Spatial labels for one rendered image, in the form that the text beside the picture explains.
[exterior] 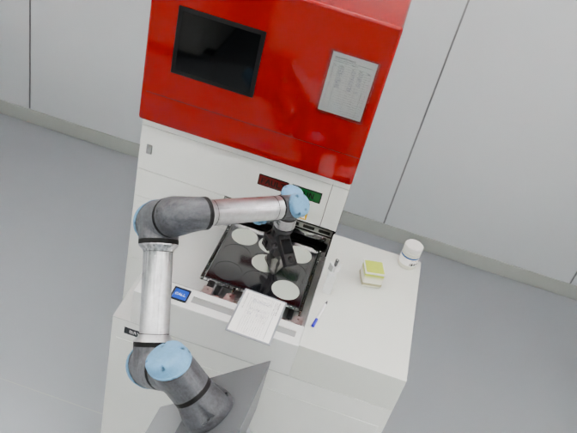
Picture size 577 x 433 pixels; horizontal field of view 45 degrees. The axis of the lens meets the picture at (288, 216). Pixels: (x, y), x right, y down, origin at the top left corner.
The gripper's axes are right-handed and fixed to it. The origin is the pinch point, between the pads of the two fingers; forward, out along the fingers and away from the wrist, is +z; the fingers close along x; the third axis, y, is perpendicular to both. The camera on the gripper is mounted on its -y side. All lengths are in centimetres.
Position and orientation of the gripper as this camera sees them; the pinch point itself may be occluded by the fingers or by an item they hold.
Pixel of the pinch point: (274, 272)
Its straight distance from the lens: 250.5
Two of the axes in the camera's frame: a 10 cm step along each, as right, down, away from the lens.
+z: -2.2, 7.9, 5.8
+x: -8.5, 1.4, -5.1
